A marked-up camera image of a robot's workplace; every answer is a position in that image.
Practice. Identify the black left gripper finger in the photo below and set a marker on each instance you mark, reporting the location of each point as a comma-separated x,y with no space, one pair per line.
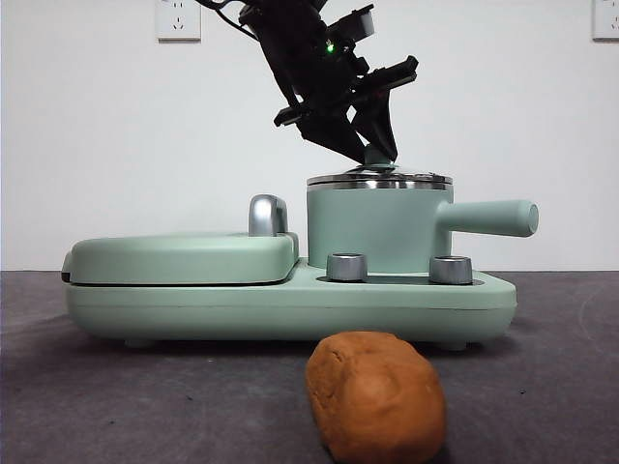
382,125
333,137

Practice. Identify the glass lid with green knob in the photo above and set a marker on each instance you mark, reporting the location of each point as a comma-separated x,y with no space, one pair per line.
376,157

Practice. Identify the brown potato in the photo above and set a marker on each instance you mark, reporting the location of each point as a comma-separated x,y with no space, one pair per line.
377,401

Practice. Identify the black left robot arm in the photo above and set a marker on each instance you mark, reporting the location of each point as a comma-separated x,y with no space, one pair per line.
300,58

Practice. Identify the mint green steamer pot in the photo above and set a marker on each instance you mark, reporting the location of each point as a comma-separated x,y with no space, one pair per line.
367,227

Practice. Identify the silver control knob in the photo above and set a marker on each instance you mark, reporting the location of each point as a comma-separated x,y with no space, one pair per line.
346,268
450,270

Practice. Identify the mint green breakfast machine base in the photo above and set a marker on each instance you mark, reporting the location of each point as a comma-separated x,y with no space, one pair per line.
290,314

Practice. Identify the mint green hinged griddle cover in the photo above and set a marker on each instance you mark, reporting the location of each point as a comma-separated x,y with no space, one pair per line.
169,261

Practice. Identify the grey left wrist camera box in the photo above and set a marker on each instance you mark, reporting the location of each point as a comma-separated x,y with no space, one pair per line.
363,23

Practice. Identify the white wall socket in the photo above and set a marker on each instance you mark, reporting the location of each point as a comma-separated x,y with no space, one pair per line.
178,21
607,19

